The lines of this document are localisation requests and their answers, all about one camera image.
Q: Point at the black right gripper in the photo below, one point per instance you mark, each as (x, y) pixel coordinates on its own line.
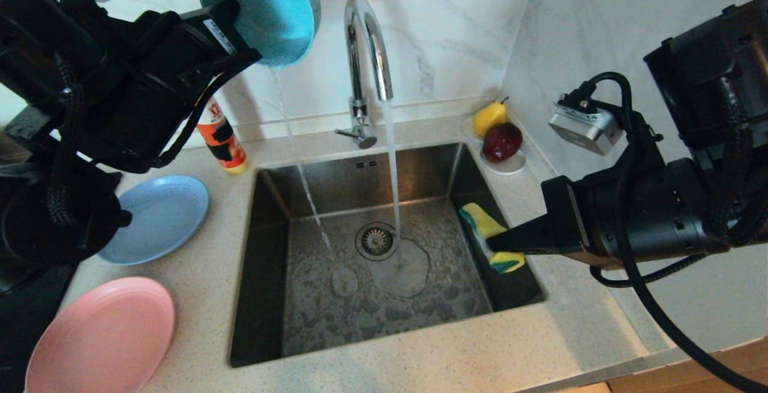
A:
(660, 213)

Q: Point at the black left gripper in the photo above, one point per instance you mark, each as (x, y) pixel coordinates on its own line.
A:
(156, 81)

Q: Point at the teal ceramic bowl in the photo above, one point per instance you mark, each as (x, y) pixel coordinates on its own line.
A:
(264, 9)

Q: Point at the yellow fish-shaped sponge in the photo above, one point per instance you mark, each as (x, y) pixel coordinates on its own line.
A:
(480, 219)

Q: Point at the yellow orange dish soap bottle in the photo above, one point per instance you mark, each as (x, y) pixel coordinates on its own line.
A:
(225, 141)

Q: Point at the chrome faucet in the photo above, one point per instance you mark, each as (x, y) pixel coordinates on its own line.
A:
(360, 51)

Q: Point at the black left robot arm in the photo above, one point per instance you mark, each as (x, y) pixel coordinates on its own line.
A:
(48, 111)

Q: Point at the metal sink drain strainer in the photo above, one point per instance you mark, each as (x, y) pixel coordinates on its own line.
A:
(376, 242)

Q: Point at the stainless steel sink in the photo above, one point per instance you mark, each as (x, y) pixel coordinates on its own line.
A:
(360, 315)

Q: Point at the small white dish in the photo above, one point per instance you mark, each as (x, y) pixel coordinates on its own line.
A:
(510, 168)
(467, 129)

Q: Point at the dark red apple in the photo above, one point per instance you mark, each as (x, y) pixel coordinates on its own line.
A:
(501, 142)

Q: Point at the yellow pear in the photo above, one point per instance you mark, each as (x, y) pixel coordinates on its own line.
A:
(487, 118)

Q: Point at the running water stream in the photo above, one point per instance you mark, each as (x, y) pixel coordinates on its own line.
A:
(393, 171)

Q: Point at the thin poured water trickle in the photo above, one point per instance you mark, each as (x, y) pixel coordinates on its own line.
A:
(306, 195)

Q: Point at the blue plastic plate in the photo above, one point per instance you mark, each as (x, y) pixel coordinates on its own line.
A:
(162, 219)

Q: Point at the wooden cabinet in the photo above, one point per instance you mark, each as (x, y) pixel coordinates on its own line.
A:
(708, 375)

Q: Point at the pink plastic plate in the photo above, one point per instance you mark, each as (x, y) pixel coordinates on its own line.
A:
(102, 339)

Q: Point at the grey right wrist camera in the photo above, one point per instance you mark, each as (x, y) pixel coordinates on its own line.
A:
(585, 129)

